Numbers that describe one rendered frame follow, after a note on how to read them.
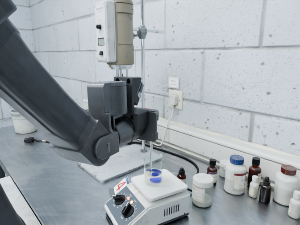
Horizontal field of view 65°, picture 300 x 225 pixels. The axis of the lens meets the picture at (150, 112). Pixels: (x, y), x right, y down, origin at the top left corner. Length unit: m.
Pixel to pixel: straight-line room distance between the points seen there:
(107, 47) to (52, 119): 0.56
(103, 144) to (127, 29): 0.57
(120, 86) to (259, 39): 0.60
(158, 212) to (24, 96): 0.45
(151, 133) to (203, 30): 0.61
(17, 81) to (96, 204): 0.54
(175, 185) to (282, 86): 0.47
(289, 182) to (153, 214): 0.40
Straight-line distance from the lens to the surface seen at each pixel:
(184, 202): 0.67
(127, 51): 0.87
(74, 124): 0.34
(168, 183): 0.67
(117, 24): 0.87
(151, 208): 0.62
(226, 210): 0.76
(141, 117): 0.48
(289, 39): 0.87
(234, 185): 0.81
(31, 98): 0.30
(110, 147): 0.39
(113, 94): 0.42
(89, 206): 0.76
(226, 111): 0.97
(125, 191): 0.69
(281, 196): 0.83
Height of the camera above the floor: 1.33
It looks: 14 degrees down
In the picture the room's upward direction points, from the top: straight up
